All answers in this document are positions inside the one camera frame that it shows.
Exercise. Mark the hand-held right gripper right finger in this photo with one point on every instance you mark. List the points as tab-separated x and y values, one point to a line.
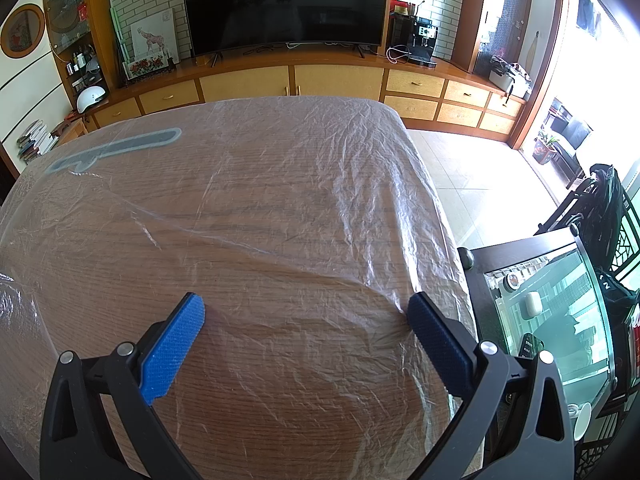
440	345

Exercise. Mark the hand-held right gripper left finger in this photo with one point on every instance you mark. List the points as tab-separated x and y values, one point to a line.
172	350

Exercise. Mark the white earbud case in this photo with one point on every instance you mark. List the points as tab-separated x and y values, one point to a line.
532	304

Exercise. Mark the glass top dark table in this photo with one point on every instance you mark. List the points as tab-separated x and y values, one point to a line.
550	310

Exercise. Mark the white cup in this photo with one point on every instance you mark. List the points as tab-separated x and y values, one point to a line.
582	420

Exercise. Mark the grey flat strip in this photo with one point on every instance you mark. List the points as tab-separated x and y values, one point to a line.
150	139

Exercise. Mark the potted plant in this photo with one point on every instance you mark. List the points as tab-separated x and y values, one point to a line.
544	150

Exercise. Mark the small wooden side table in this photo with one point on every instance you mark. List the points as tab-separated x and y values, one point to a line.
70	130

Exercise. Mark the stack of books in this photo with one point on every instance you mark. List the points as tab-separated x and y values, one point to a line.
37	142

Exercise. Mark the dark sofa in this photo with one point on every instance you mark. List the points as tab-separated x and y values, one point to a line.
572	135

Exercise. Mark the white helmet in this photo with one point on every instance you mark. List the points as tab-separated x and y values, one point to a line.
91	99

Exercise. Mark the white storage box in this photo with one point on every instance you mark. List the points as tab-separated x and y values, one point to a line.
507	80

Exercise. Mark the red flower picture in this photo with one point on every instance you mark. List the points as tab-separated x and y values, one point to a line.
145	66

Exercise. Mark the wooden sideboard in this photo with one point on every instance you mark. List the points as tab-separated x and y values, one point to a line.
325	80

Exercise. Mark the grey helmet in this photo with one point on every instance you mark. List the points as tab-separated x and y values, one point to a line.
94	70

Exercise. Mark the black coffee machine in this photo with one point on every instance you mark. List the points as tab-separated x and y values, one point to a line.
424	40

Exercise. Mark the giraffe picture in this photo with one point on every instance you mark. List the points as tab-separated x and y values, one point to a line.
152	35

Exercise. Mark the glass door display cabinet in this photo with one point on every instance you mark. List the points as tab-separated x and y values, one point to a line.
510	10

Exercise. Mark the wooden shelf cabinet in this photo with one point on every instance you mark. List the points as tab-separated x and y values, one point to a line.
97	10

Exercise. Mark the electric fan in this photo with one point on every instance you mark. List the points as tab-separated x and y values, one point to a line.
65	10

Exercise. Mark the large black television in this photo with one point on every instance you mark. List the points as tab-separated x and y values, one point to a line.
285	5

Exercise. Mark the hanging dark garment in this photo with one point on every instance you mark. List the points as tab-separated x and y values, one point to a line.
589	10

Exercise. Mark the round framed wall picture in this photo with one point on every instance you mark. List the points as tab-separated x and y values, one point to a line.
22	30

